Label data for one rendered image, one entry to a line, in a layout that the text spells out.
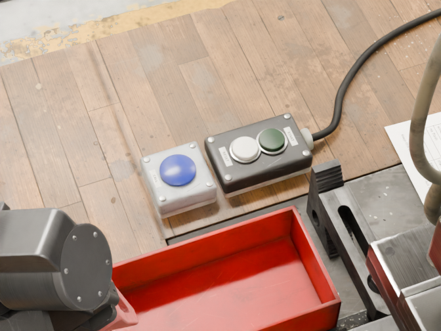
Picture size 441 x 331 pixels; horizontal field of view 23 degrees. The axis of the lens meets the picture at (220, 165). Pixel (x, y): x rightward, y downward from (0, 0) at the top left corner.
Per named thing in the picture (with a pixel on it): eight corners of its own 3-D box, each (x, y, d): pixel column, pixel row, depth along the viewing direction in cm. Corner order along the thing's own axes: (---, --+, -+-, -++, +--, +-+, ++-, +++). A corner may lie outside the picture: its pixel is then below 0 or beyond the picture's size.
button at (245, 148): (228, 150, 120) (228, 140, 119) (252, 143, 121) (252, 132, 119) (237, 171, 119) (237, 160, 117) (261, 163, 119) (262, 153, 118)
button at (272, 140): (254, 142, 121) (254, 132, 119) (278, 134, 122) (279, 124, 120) (264, 162, 119) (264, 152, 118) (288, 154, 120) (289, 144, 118)
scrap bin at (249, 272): (70, 306, 112) (63, 279, 107) (291, 232, 116) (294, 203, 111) (104, 409, 105) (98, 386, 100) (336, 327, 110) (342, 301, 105)
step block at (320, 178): (306, 211, 118) (311, 166, 111) (330, 203, 119) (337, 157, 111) (329, 259, 115) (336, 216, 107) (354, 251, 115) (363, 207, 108)
